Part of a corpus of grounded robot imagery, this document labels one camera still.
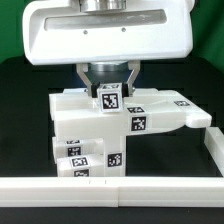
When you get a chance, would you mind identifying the white chair back frame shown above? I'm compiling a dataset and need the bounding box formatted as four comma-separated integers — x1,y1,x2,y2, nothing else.
49,88,212,141

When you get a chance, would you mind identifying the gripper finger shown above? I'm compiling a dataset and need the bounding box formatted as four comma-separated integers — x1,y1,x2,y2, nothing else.
76,63,100,98
122,60,140,97

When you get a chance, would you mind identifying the white fence rail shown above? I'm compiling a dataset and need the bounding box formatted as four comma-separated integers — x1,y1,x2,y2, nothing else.
0,177,224,207
204,127,224,177

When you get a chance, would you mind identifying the white chair seat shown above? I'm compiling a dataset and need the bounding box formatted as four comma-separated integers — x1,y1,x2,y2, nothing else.
104,136,126,177

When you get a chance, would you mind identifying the white right fence rail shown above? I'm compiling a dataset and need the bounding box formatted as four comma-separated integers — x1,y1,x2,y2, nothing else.
204,127,224,177

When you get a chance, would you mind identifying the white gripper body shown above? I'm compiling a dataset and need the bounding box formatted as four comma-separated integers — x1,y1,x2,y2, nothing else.
22,0,194,65

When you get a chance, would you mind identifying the white front fence rail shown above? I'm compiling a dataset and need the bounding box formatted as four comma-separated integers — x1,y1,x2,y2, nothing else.
0,177,224,207

